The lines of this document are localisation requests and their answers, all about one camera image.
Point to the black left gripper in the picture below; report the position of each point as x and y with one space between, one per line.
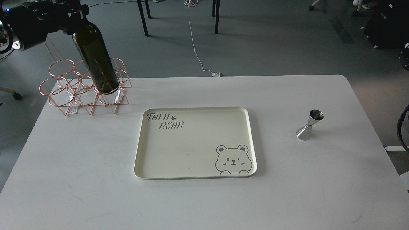
27 25

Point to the dark green wine bottle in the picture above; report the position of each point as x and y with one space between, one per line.
91 46

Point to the cream bear serving tray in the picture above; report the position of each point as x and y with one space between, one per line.
195 143

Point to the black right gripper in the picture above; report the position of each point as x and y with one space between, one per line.
404 57

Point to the black table legs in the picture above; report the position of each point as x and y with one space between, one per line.
215 13
142 14

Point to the dark cabinet top right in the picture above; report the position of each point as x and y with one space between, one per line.
388 26

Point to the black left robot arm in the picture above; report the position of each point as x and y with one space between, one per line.
27 25

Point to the black table legs right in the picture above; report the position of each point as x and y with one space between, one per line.
215 13

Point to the rose gold wire bottle rack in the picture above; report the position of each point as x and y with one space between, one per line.
71 89

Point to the black table legs left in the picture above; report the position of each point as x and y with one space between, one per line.
142 14

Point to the silver steel jigger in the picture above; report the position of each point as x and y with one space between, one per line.
304 133

